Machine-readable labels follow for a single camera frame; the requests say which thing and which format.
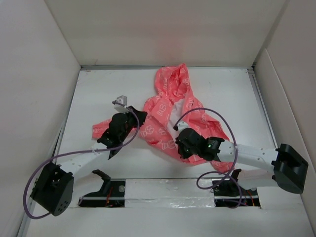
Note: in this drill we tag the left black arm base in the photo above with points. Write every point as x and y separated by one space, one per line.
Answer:
110 195

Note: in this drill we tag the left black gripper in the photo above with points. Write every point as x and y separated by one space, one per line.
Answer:
130 114

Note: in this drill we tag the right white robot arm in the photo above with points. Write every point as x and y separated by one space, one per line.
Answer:
283 166

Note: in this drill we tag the pink hooded kids jacket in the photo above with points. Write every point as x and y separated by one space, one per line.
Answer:
175 98

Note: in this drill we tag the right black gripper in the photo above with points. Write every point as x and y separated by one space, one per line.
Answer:
183 154

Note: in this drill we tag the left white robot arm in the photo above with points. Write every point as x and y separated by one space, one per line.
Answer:
54 187

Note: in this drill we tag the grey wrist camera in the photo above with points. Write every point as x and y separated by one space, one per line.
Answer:
180 126
120 102

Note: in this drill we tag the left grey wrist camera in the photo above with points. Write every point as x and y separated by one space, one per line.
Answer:
120 102

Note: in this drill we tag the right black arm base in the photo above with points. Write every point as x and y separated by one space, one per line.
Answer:
227 194

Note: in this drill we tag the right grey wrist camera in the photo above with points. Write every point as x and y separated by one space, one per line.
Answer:
180 126

